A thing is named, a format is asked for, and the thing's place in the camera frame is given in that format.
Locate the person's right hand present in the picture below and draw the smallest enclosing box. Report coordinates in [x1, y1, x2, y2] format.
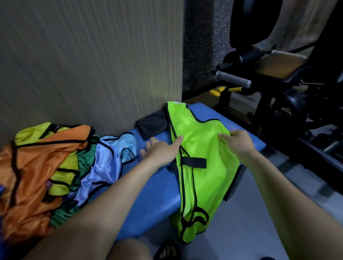
[217, 130, 258, 159]

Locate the person's left hand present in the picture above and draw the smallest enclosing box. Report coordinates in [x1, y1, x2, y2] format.
[139, 135, 184, 169]

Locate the neon green mesh vest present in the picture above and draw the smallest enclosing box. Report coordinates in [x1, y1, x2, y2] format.
[165, 101, 240, 244]

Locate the person's right forearm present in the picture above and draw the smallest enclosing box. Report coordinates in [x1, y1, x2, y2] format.
[240, 150, 343, 260]

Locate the person's left forearm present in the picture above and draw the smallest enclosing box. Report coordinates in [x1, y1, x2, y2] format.
[24, 160, 164, 260]

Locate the black folded cloth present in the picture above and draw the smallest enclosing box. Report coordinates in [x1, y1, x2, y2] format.
[135, 108, 170, 141]

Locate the yellow adjustment knob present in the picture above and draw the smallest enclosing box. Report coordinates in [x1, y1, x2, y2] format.
[210, 86, 227, 97]

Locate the light blue mesh vest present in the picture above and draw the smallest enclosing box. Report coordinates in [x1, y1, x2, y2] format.
[100, 132, 138, 164]

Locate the blue padded bench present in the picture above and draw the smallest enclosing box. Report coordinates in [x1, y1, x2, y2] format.
[86, 102, 266, 241]

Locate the pale lavender mesh vest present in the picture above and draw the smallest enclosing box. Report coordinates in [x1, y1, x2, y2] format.
[73, 140, 123, 207]

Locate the black gym machine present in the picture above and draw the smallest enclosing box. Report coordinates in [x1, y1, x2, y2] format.
[211, 0, 343, 188]

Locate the brown machine seat pad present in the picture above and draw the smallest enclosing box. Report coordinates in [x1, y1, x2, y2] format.
[254, 54, 308, 81]

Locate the dark green mesh vest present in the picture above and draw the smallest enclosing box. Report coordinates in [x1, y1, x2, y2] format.
[49, 135, 100, 228]

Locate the black sandal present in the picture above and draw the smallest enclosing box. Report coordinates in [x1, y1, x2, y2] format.
[153, 238, 183, 260]

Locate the yellow mesh vest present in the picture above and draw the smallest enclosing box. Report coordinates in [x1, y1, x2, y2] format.
[14, 122, 80, 198]

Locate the person's knee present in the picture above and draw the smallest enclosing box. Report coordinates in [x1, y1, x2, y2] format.
[107, 238, 154, 260]

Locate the orange mesh vest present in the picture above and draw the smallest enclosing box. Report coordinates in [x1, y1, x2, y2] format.
[0, 124, 96, 243]

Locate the grey machine handle grip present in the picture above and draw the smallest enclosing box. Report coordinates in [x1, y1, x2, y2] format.
[215, 70, 252, 88]

